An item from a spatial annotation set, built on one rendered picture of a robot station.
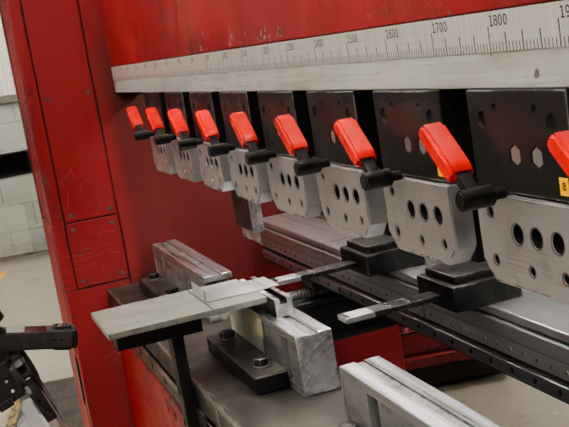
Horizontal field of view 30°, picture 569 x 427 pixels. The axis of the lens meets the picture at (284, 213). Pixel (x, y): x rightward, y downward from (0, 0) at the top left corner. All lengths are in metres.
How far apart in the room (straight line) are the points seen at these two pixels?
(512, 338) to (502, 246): 0.61
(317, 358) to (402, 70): 0.68
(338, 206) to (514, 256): 0.39
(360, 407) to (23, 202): 7.49
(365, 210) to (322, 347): 0.48
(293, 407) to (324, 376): 0.07
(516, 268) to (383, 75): 0.27
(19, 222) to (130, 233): 6.19
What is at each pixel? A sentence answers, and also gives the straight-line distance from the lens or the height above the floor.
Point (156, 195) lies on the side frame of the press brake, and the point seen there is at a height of 1.08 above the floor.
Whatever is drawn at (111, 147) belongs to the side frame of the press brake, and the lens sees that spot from 2.60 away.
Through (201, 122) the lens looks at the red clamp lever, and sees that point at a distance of 1.65.
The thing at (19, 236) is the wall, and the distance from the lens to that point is 8.82.
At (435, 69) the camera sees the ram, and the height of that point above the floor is 1.36.
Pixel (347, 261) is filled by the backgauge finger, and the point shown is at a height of 1.00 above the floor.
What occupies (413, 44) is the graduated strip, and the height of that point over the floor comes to 1.38.
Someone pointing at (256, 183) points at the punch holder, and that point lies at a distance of 1.55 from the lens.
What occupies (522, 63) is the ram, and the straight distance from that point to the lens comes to 0.84.
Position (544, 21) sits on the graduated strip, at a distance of 0.81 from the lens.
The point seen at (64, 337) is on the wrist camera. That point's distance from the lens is 1.48.
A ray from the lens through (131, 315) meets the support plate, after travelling 1.78.
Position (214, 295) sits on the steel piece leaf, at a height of 1.00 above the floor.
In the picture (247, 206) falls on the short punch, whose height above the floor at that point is 1.14.
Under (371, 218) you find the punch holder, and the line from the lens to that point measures 1.16.
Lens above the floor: 1.41
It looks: 9 degrees down
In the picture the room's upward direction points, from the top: 9 degrees counter-clockwise
